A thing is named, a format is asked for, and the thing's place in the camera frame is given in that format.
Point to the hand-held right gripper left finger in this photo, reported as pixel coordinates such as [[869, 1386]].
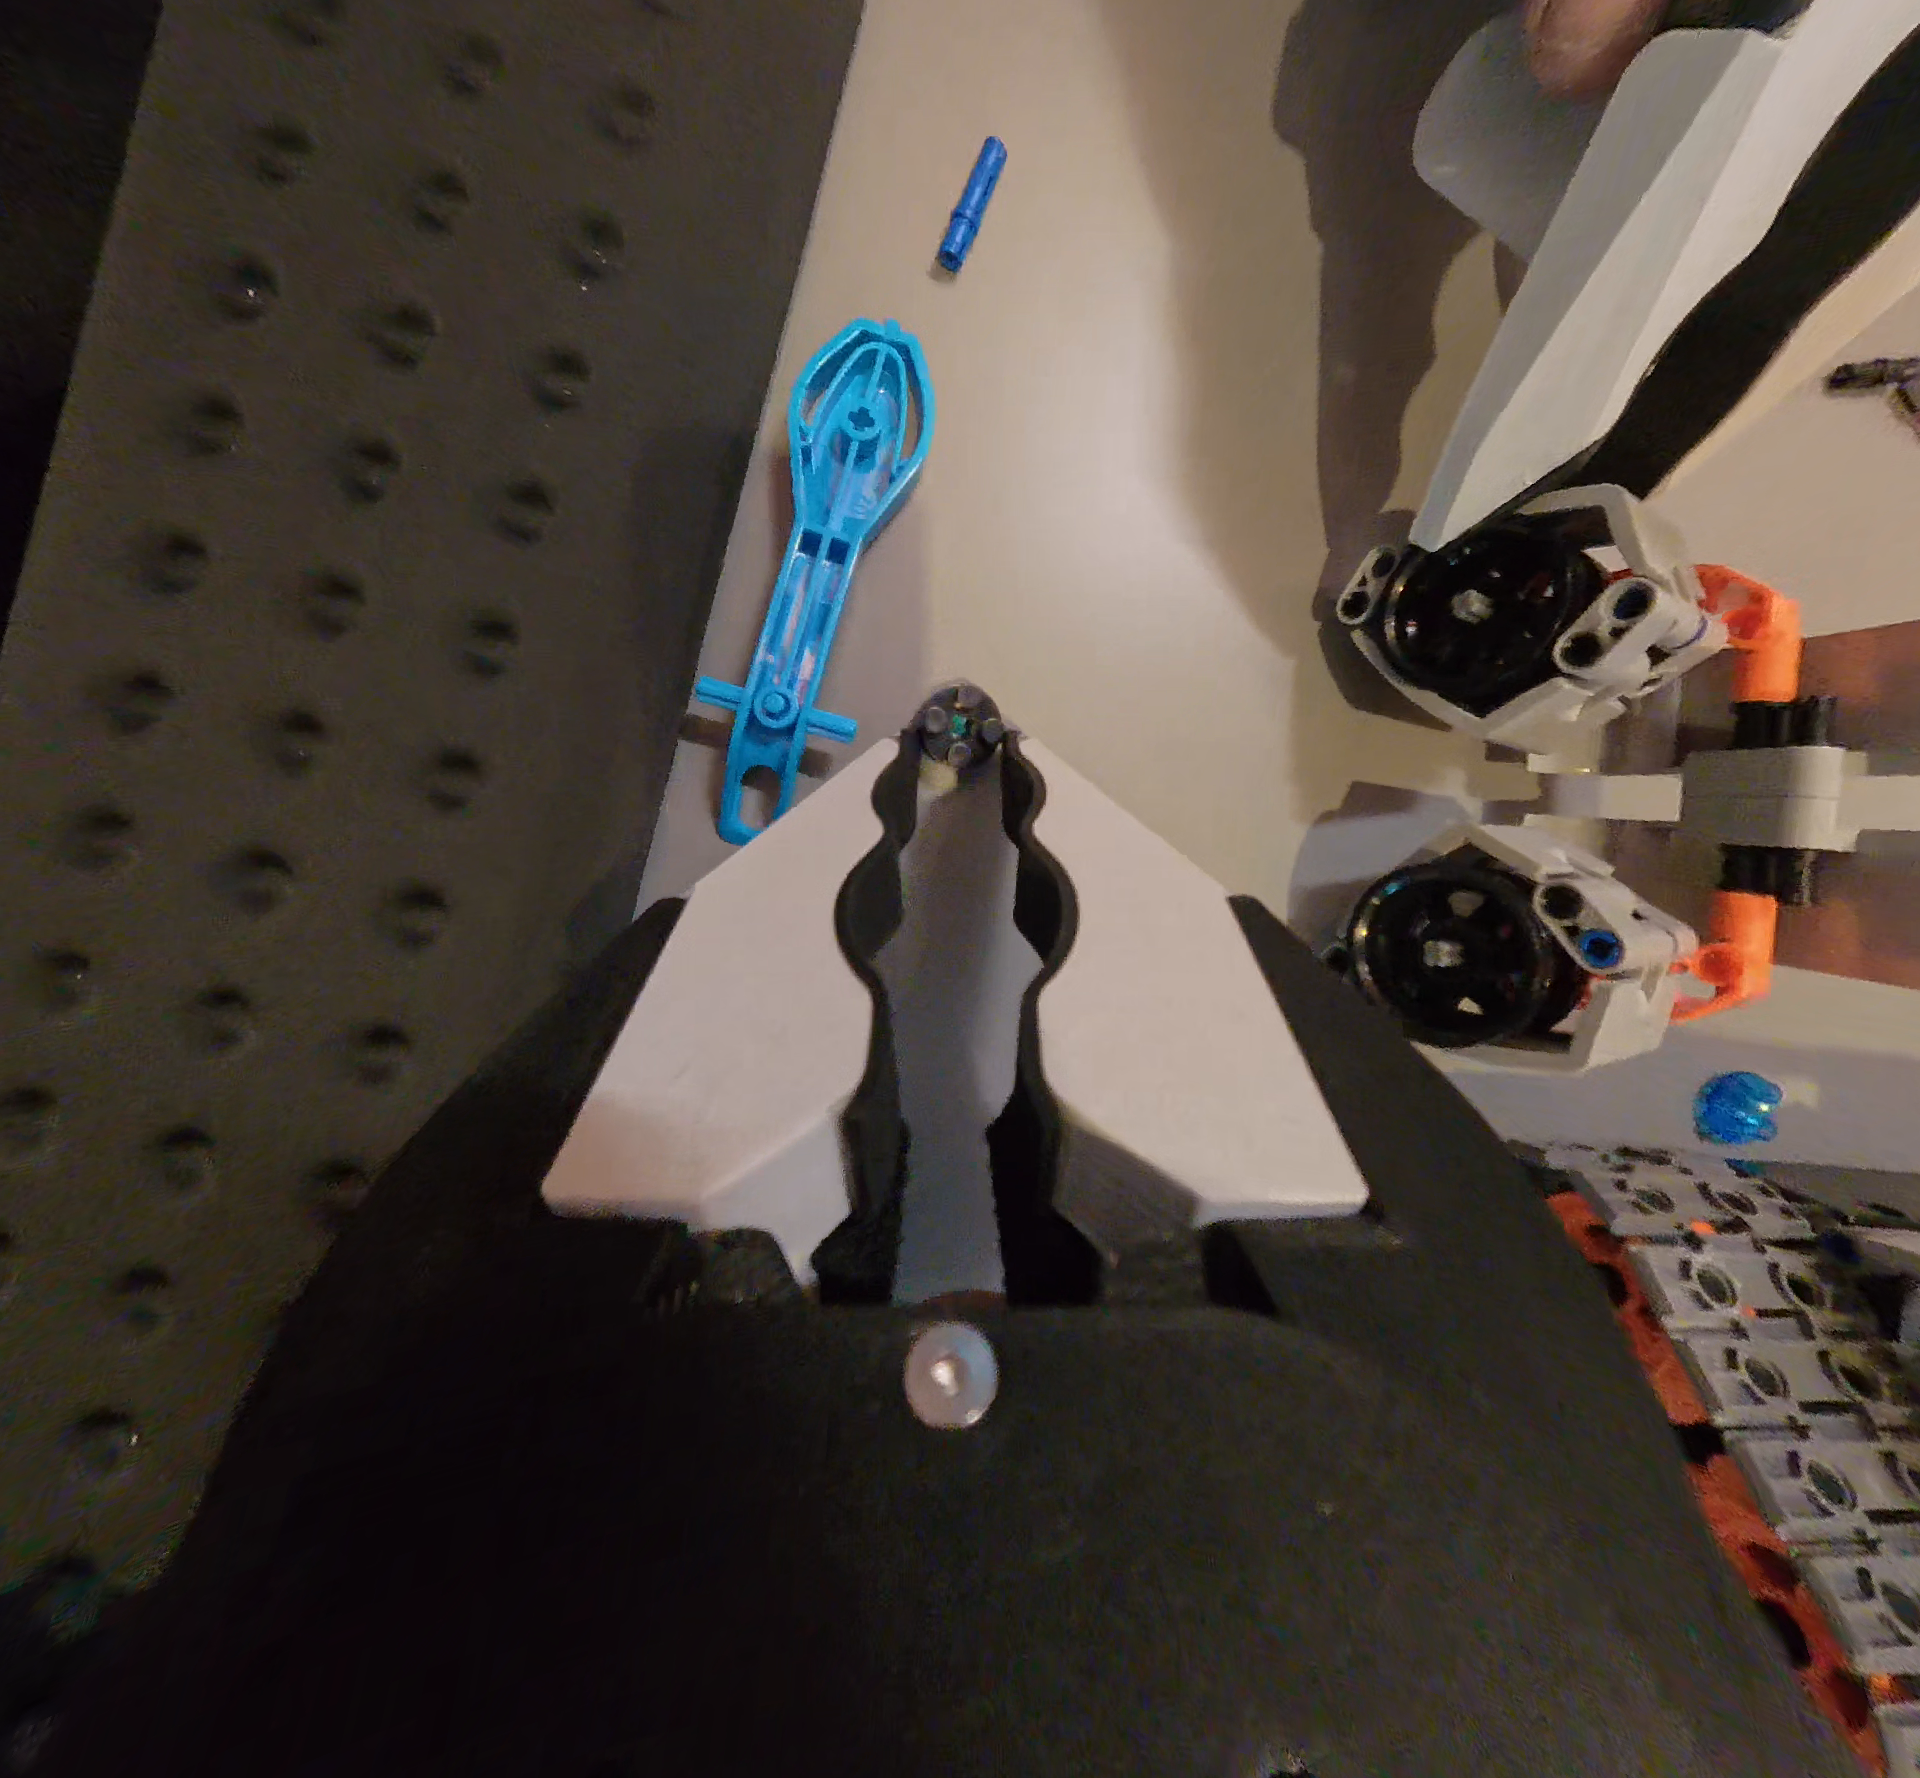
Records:
[[706, 1058]]

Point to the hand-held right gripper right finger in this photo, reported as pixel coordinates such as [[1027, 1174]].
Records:
[[1200, 1058]]

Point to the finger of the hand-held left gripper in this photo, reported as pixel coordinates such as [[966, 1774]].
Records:
[[1831, 327], [1591, 307]]

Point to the grey orange twin-motor toy assembly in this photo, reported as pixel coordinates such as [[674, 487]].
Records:
[[1500, 608]]

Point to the black round stud piece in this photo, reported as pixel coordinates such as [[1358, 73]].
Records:
[[956, 726]]

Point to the translucent blue round stud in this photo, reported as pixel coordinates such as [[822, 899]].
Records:
[[1738, 1108]]

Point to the grey red pin connector piece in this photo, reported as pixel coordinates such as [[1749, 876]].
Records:
[[1866, 378]]

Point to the blue toy pin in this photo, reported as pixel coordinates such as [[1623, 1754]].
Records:
[[972, 206]]

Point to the large grey orange toy vehicle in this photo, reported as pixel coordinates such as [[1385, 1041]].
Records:
[[1770, 1358]]

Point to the light blue brick separator tool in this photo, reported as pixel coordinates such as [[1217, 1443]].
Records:
[[859, 425]]

